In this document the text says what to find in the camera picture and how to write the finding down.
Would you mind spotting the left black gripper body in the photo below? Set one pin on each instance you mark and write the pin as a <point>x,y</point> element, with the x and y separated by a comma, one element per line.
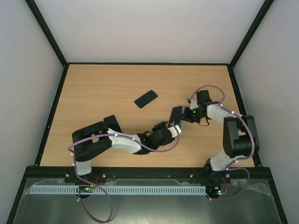
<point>158,127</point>

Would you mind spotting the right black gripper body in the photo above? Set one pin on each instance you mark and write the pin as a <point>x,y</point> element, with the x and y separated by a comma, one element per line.
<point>186,115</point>

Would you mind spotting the light blue phone case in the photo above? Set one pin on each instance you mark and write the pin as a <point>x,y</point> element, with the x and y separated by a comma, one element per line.
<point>178,117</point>

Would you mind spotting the dark blue phone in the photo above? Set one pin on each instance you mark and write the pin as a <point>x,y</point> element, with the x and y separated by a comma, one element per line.
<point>174,115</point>

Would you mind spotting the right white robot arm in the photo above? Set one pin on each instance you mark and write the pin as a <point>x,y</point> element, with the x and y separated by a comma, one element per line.
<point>240,139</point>

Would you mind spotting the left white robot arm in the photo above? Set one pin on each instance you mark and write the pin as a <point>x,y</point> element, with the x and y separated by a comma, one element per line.
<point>93,140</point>

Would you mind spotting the black phone white edge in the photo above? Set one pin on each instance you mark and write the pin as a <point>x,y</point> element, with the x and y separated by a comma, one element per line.
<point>146,99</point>

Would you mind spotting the phone in blue case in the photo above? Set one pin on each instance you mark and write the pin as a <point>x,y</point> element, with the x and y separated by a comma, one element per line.
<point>112,123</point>

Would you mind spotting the right controller board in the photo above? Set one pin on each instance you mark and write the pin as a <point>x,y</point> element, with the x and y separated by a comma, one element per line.
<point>219,190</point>

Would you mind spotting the controller board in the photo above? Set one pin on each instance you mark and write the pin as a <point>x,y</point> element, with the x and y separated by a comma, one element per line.
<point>85,188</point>
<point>219,190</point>

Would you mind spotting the left controller board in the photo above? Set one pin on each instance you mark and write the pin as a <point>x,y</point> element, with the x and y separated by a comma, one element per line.
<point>85,188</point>

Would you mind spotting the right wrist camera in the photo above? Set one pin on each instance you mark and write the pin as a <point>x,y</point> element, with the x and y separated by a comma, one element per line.
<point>193,104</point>

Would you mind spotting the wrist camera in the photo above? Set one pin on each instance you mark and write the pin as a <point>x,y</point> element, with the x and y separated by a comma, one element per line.
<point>175,131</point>
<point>193,104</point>

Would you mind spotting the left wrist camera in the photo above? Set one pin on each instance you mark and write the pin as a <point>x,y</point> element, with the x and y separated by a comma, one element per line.
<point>175,131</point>

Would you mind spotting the black mounting rail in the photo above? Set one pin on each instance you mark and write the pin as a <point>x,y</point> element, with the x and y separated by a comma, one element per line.
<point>191,175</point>

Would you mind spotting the white slotted cable duct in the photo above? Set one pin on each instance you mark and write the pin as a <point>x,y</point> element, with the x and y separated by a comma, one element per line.
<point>120,190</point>

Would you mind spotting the black aluminium frame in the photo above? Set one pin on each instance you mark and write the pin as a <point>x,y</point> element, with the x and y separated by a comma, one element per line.
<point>258,170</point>

